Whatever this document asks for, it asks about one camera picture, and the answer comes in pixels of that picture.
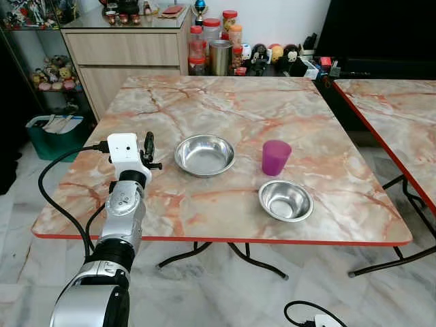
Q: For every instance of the small steel bowl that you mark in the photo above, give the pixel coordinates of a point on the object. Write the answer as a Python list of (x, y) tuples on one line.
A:
[(286, 201)]

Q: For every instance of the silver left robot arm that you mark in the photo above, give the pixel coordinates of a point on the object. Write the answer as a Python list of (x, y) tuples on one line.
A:
[(121, 212)]

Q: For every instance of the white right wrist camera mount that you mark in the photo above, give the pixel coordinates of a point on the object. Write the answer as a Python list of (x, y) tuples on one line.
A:
[(328, 321)]

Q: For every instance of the purple plastic cup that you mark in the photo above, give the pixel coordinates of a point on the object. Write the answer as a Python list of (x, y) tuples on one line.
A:
[(276, 160)]

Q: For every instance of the black plush toy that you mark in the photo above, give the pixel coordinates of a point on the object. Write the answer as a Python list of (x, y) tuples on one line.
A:
[(291, 58)]

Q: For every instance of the green plastic bin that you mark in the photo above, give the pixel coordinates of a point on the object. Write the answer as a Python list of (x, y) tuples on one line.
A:
[(51, 144)]

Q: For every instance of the steel canister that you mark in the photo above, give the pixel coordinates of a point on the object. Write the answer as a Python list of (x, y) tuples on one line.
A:
[(220, 58)]

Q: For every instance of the large steel bowl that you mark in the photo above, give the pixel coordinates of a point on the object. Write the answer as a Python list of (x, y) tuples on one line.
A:
[(204, 155)]

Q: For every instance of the small trophy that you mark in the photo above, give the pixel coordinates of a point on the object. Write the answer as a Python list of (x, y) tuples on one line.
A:
[(199, 10)]

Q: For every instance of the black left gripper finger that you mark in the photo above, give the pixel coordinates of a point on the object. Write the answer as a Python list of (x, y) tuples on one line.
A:
[(148, 144)]

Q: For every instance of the wooden drawer cabinet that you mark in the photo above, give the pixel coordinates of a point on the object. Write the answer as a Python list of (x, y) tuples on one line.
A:
[(122, 51)]

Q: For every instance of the glass display shelf with toys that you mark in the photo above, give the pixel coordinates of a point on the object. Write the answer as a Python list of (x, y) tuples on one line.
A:
[(48, 71)]

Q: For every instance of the marble folding table with bowls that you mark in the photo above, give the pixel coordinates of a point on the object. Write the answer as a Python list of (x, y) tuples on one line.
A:
[(225, 109)]

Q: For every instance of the wide red-lidded white jar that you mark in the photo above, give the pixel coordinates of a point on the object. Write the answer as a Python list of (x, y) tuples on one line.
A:
[(212, 30)]

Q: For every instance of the empty marble folding table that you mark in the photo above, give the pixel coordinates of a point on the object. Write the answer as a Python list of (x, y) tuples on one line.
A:
[(398, 112)]

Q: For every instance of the black television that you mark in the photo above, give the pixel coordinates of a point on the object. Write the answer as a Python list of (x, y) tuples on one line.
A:
[(381, 30)]

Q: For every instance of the yellow plush toy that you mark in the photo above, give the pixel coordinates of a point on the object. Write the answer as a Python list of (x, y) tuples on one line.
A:
[(276, 52)]

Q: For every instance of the small white box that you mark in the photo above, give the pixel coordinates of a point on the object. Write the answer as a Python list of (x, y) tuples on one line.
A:
[(310, 68)]

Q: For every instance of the tall red-lidded plastic jar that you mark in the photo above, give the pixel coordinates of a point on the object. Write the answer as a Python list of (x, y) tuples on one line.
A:
[(197, 49)]

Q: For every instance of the black toy figure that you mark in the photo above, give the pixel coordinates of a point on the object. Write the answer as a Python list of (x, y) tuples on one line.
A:
[(259, 58)]

